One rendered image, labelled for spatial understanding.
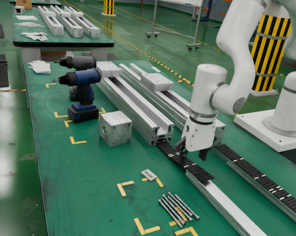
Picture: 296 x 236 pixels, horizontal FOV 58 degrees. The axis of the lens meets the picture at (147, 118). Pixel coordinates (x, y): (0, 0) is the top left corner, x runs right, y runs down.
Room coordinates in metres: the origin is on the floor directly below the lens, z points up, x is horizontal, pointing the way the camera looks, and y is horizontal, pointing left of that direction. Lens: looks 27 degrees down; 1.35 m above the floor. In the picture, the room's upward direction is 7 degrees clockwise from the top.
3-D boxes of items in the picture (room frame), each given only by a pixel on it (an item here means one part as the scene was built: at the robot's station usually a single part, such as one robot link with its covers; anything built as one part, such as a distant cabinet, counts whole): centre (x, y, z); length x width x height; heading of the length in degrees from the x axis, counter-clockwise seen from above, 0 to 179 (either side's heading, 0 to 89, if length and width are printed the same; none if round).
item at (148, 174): (0.71, -0.03, 0.78); 0.05 x 0.03 x 0.01; 43
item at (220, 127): (0.98, -0.26, 0.83); 0.12 x 0.09 x 0.10; 121
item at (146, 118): (1.26, 0.14, 0.82); 0.80 x 0.10 x 0.09; 31
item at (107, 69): (1.48, 0.27, 0.87); 0.16 x 0.11 x 0.07; 31
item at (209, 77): (0.74, -0.17, 1.10); 0.09 x 0.08 x 0.13; 40
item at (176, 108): (1.36, -0.02, 0.82); 0.80 x 0.10 x 0.09; 31
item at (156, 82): (1.36, -0.02, 0.87); 0.16 x 0.11 x 0.07; 31
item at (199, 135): (0.74, -0.16, 0.95); 0.10 x 0.07 x 0.11; 120
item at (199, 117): (0.74, -0.16, 1.01); 0.09 x 0.08 x 0.03; 120
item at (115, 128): (0.92, 0.11, 0.83); 0.11 x 0.10 x 0.10; 126
